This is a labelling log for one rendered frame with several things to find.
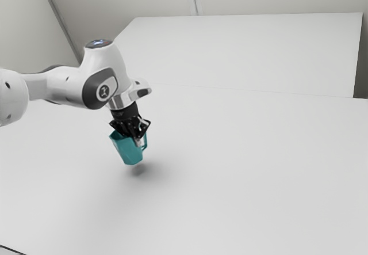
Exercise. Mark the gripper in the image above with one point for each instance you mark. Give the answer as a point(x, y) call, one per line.
point(126, 114)

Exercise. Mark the teal faceted mug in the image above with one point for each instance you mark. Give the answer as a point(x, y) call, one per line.
point(130, 149)

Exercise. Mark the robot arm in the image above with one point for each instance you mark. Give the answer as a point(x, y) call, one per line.
point(72, 79)

